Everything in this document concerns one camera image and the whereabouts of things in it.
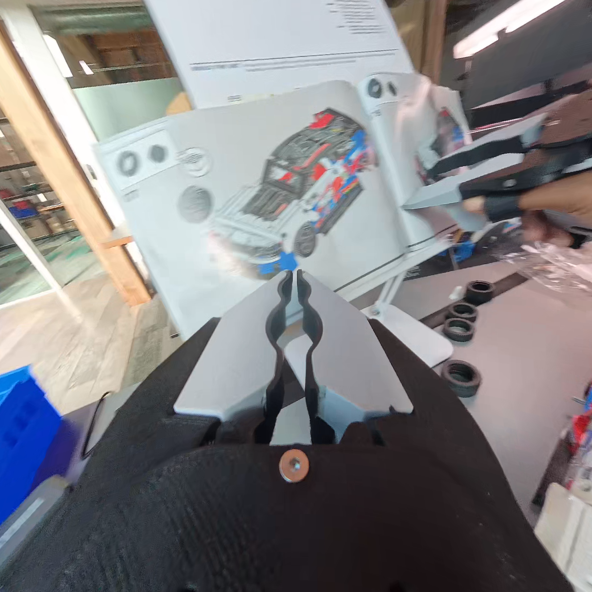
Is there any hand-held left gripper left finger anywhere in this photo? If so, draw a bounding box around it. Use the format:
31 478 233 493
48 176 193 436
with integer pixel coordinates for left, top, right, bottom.
173 269 293 421

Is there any clear plastic bag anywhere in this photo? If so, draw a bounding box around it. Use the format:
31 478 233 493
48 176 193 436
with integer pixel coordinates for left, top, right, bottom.
492 240 592 292

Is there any toy brick race car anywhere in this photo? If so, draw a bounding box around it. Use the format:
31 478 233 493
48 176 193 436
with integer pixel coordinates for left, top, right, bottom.
532 381 592 576

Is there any blue storage bin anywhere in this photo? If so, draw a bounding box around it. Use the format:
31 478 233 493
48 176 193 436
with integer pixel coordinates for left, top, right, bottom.
0 365 63 523

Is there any white printed notice sheet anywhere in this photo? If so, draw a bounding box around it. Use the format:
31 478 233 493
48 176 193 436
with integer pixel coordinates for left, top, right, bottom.
143 0 413 109

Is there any white booklet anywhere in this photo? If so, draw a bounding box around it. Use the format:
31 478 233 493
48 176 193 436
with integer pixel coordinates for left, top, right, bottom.
92 72 472 329

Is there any shelf of coloured storage bins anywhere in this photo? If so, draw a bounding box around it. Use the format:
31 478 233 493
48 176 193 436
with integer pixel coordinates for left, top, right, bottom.
0 183 77 241

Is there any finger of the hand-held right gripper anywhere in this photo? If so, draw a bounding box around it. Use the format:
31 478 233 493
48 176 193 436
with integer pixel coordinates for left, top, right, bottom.
402 154 526 232
423 113 547 180

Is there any white folding stand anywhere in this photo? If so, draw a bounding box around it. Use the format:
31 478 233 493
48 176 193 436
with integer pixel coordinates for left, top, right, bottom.
282 240 454 408

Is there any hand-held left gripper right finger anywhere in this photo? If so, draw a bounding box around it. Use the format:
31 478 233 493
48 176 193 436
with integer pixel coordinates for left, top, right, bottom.
296 269 414 419

